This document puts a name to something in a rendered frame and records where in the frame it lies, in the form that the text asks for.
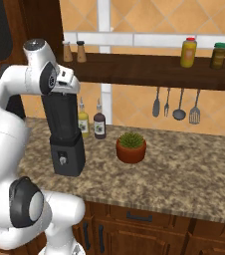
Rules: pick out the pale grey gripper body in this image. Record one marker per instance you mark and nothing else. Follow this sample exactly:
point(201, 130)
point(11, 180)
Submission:
point(70, 87)

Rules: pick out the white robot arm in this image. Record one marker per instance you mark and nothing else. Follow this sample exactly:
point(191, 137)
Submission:
point(5, 139)

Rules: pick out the black blender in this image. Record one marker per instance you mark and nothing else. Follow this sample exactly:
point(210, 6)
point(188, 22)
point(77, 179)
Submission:
point(64, 132)

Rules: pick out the olive jar with green lid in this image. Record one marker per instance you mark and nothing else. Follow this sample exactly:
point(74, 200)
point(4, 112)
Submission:
point(218, 56)

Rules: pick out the wooden shaker with silver cap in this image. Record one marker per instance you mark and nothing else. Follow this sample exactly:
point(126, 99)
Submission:
point(67, 54)

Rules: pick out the wooden shaker with black cap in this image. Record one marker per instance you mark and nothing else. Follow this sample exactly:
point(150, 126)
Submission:
point(81, 54)

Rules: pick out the yellow oil bottle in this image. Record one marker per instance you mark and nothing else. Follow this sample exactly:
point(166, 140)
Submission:
point(83, 123)

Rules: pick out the dark vinegar bottle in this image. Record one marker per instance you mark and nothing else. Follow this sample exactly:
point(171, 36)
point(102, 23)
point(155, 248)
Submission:
point(100, 126)

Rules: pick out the dark wooden shelf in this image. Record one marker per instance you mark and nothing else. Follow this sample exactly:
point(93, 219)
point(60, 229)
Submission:
point(151, 70)

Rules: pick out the green plant in terracotta pot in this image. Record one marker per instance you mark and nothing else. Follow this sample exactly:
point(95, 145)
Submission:
point(131, 151)

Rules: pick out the grey hanging spoon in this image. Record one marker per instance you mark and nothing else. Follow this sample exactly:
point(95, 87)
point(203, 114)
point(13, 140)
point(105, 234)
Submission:
point(156, 108)

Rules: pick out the grey hanging fork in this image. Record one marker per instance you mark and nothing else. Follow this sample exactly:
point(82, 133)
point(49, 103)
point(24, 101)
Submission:
point(166, 108)

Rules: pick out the grey hanging ladle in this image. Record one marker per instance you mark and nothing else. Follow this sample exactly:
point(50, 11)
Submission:
point(179, 114)

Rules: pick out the yellow bottle with red cap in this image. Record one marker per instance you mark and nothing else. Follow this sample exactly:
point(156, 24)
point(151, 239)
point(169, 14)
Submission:
point(188, 53)

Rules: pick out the grey hanging slotted spatula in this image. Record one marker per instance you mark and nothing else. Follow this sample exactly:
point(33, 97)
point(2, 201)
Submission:
point(194, 116)

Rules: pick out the narrow brown cupboard door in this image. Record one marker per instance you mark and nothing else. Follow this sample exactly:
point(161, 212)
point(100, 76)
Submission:
point(88, 232)

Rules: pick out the brown wooden drawer front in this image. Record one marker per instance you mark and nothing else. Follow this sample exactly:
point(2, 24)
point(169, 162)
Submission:
point(157, 217)

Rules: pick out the wide brown cupboard door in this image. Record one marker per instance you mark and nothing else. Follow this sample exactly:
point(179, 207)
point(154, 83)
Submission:
point(134, 240)

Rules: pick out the brown wooden cupboard door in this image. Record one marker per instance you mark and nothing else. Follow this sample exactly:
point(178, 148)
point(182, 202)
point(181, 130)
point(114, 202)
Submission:
point(214, 244)

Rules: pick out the brown wooden wall cupboard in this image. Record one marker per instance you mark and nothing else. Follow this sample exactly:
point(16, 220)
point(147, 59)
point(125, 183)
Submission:
point(41, 20)

